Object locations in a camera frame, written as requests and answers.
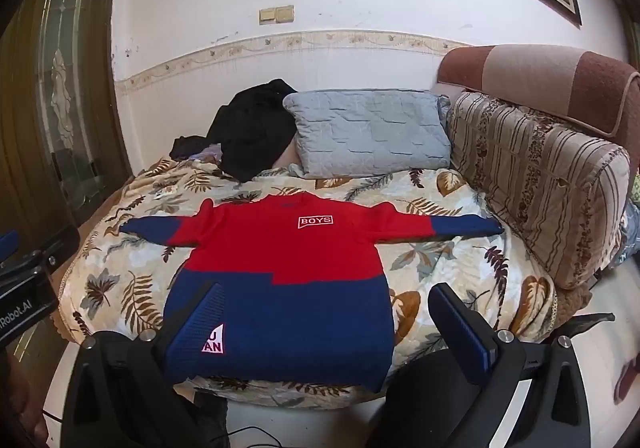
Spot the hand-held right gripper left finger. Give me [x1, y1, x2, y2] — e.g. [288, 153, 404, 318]
[62, 280, 227, 448]

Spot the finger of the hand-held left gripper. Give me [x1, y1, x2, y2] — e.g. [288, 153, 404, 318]
[0, 229, 20, 261]
[30, 225, 82, 275]

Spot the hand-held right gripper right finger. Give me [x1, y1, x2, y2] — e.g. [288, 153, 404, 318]
[427, 282, 593, 448]

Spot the red and blue sweater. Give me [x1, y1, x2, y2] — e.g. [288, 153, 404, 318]
[119, 193, 505, 391]

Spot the black clothes pile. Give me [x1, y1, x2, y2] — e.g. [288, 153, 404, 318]
[169, 79, 300, 183]

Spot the leaf print blanket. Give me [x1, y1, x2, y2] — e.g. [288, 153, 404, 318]
[57, 155, 558, 411]

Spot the wooden door with glass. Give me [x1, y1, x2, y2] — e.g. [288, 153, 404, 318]
[0, 0, 135, 249]

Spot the striped floral sofa cushion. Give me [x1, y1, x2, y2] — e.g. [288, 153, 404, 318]
[446, 90, 632, 291]

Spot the purple cloth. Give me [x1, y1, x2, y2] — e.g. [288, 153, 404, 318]
[192, 144, 223, 165]

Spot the grey quilted pillow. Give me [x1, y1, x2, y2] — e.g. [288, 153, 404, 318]
[282, 88, 453, 180]

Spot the brown and beige backrest cover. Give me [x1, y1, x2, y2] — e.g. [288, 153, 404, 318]
[437, 44, 640, 141]

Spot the black floor cable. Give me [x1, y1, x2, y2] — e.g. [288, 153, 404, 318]
[207, 425, 286, 448]

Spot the beige wall switch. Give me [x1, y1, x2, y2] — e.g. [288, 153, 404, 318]
[258, 4, 296, 26]

